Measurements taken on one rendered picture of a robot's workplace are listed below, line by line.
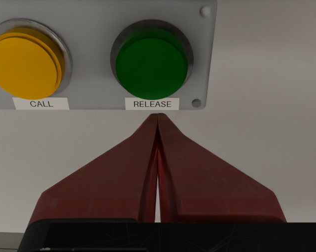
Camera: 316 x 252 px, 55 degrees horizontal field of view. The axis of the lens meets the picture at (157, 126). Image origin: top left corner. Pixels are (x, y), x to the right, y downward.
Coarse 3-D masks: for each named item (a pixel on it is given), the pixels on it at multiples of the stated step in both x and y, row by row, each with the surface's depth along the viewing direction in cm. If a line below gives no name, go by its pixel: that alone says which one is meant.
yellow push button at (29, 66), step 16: (16, 32) 16; (32, 32) 16; (0, 48) 16; (16, 48) 16; (32, 48) 16; (48, 48) 16; (0, 64) 16; (16, 64) 16; (32, 64) 16; (48, 64) 16; (64, 64) 17; (0, 80) 17; (16, 80) 17; (32, 80) 17; (48, 80) 17; (32, 96) 17
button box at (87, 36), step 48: (0, 0) 16; (48, 0) 16; (96, 0) 16; (144, 0) 16; (192, 0) 16; (96, 48) 17; (192, 48) 17; (0, 96) 19; (48, 96) 19; (96, 96) 19; (192, 96) 19
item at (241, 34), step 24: (240, 0) 25; (264, 0) 25; (288, 0) 25; (312, 0) 25; (216, 24) 26; (240, 24) 26; (264, 24) 26; (288, 24) 26; (312, 24) 26; (216, 48) 28; (240, 48) 28; (264, 48) 28; (288, 48) 28; (312, 48) 28
